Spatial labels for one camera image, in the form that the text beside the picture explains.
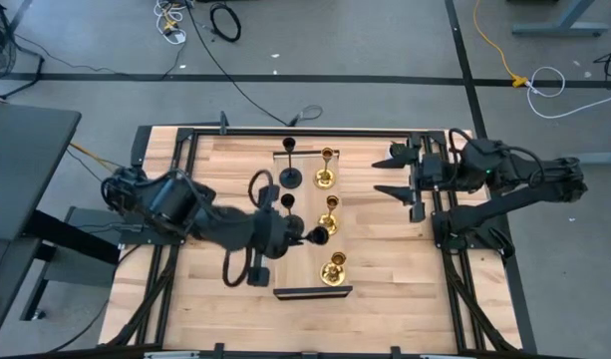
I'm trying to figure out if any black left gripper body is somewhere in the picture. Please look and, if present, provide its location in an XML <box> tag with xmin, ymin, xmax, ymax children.
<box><xmin>247</xmin><ymin>184</ymin><xmax>292</xmax><ymax>287</ymax></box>

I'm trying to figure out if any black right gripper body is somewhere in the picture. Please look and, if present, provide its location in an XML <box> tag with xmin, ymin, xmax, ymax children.
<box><xmin>409</xmin><ymin>133</ymin><xmax>446</xmax><ymax>224</ymax></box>

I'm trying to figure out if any gold candlestick holder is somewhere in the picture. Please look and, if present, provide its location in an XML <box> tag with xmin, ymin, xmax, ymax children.
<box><xmin>313</xmin><ymin>146</ymin><xmax>338</xmax><ymax>190</ymax></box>
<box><xmin>317</xmin><ymin>193</ymin><xmax>341</xmax><ymax>236</ymax></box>
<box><xmin>319</xmin><ymin>251</ymin><xmax>348</xmax><ymax>288</ymax></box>

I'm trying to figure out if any dark grey desk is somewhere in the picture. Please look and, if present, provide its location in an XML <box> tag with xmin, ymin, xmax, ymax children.
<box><xmin>0</xmin><ymin>102</ymin><xmax>123</xmax><ymax>353</ymax></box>

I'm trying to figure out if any wooden riser with black frame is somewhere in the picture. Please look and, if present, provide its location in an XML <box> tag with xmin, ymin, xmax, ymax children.
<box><xmin>272</xmin><ymin>148</ymin><xmax>355</xmax><ymax>301</ymax></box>

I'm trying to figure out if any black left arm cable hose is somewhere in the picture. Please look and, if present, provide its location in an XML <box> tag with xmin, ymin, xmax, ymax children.
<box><xmin>221</xmin><ymin>169</ymin><xmax>277</xmax><ymax>289</ymax></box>

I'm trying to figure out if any grey cable loop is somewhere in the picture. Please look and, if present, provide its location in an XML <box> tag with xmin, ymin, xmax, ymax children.
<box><xmin>286</xmin><ymin>104</ymin><xmax>325</xmax><ymax>128</ymax></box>

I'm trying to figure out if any white floor cable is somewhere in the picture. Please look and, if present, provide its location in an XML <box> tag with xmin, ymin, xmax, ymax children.
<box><xmin>525</xmin><ymin>65</ymin><xmax>611</xmax><ymax>121</ymax></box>

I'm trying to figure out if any yellow extension cord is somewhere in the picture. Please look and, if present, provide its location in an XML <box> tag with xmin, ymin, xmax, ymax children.
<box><xmin>471</xmin><ymin>0</ymin><xmax>530</xmax><ymax>89</ymax></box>

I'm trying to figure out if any long black floor cable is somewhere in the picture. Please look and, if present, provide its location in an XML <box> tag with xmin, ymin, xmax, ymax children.
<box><xmin>183</xmin><ymin>0</ymin><xmax>294</xmax><ymax>127</ymax></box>

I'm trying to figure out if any white cable with yellow plug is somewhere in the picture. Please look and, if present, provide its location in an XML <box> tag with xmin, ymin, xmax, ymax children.
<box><xmin>153</xmin><ymin>0</ymin><xmax>187</xmax><ymax>46</ymax></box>

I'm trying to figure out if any coiled black cable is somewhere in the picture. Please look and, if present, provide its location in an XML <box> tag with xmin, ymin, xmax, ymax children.
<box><xmin>208</xmin><ymin>1</ymin><xmax>243</xmax><ymax>44</ymax></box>

